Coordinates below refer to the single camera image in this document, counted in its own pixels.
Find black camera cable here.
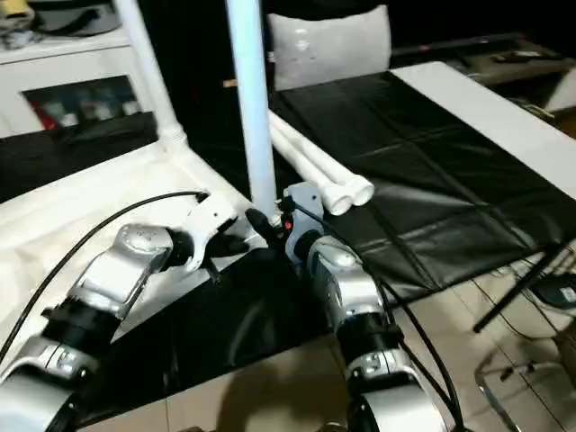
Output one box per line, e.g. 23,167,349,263
0,191,211,364
286,201,465,432

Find white plastic table top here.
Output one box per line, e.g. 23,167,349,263
0,142,272,364

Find white flat board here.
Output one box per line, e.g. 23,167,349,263
389,60,576,204

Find white plastic table leg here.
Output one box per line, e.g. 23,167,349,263
113,0,189,155
269,110,376,209
267,112,356,217
223,0,279,222

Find grey floor device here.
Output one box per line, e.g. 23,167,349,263
534,275,576,311

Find thin black metal rail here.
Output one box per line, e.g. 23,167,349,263
390,36,535,59

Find black remote control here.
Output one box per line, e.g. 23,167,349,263
491,50,564,65

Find black left camera cable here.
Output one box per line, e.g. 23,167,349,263
0,191,211,364

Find black metal frame bar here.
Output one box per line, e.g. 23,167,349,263
472,241,576,335

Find grey cushion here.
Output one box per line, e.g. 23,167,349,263
267,4,392,92

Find black right camera cable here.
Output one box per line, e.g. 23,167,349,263
286,201,465,432

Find grey round bag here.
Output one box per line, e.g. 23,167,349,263
34,0,122,38

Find white cabinet with glass doors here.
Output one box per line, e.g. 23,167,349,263
0,31,150,140

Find shiny chrome stand tube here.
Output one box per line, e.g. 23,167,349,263
474,350,576,432

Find dark clutter pile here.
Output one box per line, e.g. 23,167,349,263
0,22,38,51

